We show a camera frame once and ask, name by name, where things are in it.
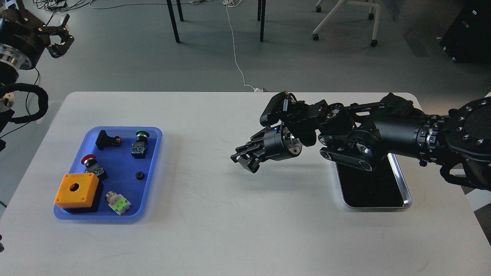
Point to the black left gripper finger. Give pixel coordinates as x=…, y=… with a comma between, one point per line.
x=62, y=31
x=13, y=10

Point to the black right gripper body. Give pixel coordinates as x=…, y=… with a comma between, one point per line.
x=276, y=143

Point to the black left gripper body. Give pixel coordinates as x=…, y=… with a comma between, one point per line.
x=22, y=34

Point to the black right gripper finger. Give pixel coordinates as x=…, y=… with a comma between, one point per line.
x=255, y=147
x=250, y=160

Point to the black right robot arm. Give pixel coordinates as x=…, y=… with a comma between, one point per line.
x=361, y=136

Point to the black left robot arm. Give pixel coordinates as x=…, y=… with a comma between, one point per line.
x=11, y=62

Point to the silver metal tray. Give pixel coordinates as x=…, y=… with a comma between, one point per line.
x=384, y=189

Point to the red mushroom push button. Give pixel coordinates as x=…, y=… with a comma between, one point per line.
x=92, y=166

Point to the blue plastic tray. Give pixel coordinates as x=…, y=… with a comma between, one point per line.
x=121, y=168

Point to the black table legs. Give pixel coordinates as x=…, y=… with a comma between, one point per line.
x=260, y=17

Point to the white wheeled chair base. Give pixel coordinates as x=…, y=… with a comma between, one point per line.
x=339, y=13

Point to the silver button green contact block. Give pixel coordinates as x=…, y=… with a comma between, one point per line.
x=117, y=202

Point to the orange and black button box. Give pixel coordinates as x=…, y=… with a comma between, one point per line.
x=79, y=193

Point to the black equipment case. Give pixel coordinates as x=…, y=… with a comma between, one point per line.
x=468, y=38

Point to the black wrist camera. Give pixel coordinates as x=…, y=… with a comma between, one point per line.
x=271, y=114

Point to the black selector switch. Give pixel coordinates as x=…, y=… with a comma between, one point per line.
x=103, y=140

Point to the green push button switch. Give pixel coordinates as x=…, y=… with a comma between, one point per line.
x=139, y=146

